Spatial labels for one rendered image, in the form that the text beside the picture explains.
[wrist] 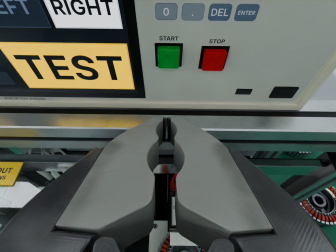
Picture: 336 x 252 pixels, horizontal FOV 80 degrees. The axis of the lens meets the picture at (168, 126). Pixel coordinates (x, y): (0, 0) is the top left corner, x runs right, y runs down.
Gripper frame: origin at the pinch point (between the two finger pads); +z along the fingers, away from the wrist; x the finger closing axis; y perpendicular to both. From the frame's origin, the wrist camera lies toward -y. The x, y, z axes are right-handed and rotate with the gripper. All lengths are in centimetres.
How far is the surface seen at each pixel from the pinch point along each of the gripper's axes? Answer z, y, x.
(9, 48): 6.3, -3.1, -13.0
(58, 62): 6.9, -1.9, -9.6
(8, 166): 7.0, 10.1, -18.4
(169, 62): 6.1, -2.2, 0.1
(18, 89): 8.3, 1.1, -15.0
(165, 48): 5.8, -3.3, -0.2
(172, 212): 14.7, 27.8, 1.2
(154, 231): 16.5, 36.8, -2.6
